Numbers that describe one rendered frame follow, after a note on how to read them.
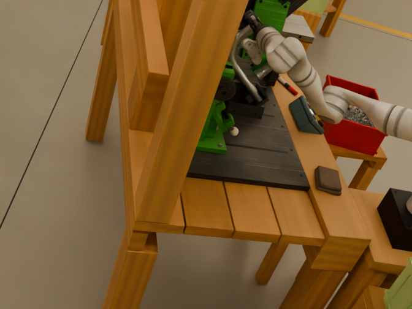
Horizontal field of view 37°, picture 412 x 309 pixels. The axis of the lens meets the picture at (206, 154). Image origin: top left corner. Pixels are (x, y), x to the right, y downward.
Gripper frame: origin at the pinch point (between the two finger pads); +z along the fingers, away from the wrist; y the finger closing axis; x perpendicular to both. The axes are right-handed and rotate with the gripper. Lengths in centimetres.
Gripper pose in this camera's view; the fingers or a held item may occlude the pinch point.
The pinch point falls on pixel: (254, 27)
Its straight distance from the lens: 200.3
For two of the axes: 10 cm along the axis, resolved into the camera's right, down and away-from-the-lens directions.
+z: -2.1, -4.3, 8.8
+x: -8.4, 5.4, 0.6
